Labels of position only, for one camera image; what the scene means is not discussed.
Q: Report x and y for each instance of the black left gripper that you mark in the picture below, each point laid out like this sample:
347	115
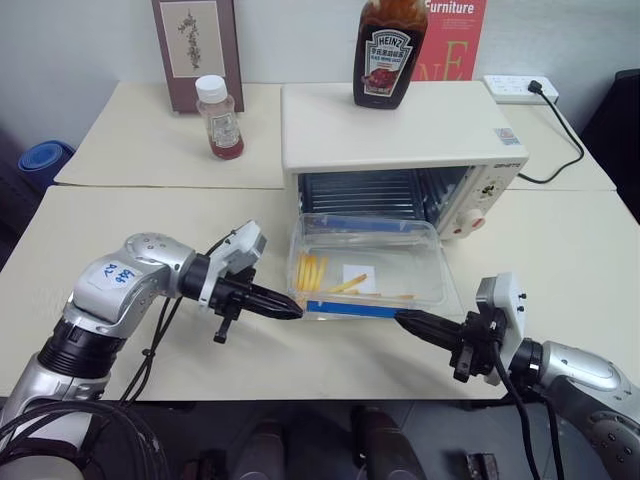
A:
231	296

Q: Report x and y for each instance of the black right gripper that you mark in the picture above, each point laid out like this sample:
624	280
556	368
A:
475	345

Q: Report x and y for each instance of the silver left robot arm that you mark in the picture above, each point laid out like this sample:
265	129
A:
150	252

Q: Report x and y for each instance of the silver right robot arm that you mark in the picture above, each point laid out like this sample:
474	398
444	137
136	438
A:
585	372

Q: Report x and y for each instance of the clear plastic food container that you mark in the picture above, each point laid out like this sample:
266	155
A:
400	260

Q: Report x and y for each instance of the white oven knob red mark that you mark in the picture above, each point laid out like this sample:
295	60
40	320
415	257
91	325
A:
467	226

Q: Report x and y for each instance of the cream oven timer dial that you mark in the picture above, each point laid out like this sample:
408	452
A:
487	189

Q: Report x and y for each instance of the cream toaster oven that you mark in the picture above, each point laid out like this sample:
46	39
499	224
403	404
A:
390	135

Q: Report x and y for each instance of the thin yellow fry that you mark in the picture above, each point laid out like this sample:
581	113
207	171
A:
347	285
406	297

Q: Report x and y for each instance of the yellow crinkle fries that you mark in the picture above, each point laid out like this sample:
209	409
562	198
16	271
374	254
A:
311	272

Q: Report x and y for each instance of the dark rounded shape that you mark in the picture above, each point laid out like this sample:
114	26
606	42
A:
262	450
382	445

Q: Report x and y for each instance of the small clear bottle white cap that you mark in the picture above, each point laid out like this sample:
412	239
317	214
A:
222	125

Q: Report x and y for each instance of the white power strip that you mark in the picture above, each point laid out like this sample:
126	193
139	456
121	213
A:
510	87

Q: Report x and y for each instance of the blue rolled mat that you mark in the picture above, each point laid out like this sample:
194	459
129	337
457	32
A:
45	160

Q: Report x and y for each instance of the brown framed flower picture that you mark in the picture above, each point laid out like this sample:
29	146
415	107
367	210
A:
192	45

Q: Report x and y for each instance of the dark Heinz sauce bottle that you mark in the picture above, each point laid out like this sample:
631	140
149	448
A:
387	55

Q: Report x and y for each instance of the red Furniture book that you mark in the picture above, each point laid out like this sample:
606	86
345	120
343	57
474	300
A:
457	35

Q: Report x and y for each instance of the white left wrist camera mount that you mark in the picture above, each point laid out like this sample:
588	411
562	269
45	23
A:
246	246

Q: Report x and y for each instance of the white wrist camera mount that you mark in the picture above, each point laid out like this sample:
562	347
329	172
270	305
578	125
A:
507	305
246	246

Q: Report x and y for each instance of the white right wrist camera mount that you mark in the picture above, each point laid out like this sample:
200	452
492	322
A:
507	305

